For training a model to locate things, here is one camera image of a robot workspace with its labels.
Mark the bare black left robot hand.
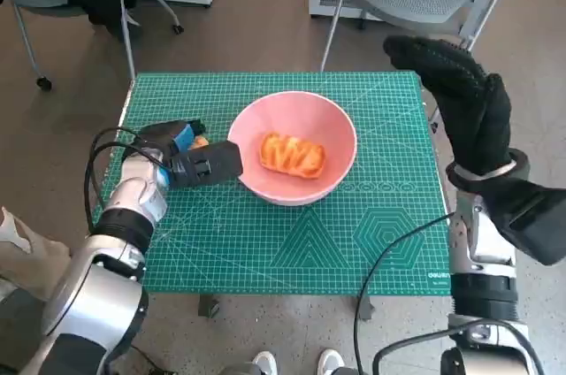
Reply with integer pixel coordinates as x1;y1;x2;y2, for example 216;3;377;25
137;119;208;156

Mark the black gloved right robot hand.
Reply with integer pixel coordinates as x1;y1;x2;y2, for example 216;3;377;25
382;34;513;176

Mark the long striped bread loaf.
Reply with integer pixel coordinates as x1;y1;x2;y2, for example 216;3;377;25
258;130;327;180

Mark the pink bowl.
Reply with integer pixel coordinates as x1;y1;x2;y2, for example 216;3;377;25
227;90;358;207

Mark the green cutting mat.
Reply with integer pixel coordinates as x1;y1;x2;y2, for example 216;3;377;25
103;72;452;297

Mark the person in beige trousers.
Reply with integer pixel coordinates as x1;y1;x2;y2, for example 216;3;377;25
0;206;72;305

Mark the person with white shoes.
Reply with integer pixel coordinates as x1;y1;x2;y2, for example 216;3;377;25
218;350;355;375

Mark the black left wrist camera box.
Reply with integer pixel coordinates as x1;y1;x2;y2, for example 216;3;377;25
167;141;244;188

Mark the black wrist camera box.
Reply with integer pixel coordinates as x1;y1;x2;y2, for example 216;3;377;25
484;178;566;266
167;141;244;188

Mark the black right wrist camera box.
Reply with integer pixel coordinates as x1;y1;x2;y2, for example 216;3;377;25
484;178;566;266

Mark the grey table leg bracket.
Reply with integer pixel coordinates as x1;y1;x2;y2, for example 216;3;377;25
197;295;222;318
356;297;377;321

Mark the black floor cable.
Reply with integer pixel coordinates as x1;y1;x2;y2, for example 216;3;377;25
127;343;178;375

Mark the black looping right arm cable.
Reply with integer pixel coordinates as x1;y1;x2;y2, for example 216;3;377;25
372;319;547;375

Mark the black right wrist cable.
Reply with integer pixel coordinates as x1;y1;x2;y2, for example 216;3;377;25
353;213;455;375

